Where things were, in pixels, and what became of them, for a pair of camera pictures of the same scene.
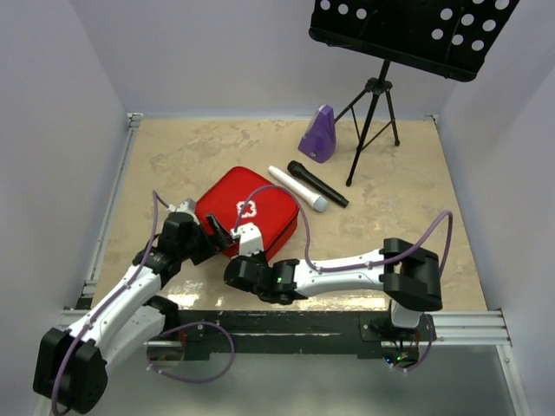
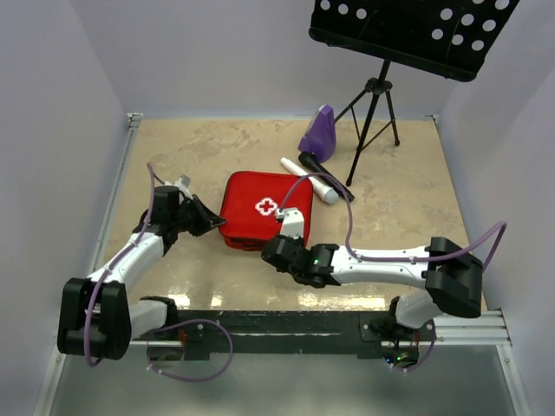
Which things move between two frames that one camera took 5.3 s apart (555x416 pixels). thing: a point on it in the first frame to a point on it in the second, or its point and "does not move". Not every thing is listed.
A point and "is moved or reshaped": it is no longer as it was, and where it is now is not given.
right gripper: [260, 255] to [298, 241]
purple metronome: [319, 142] does not move
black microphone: [297, 170] to [310, 160]
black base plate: [303, 331] does not move
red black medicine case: [237, 196] is moved or reshaped
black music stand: [452, 39] does not move
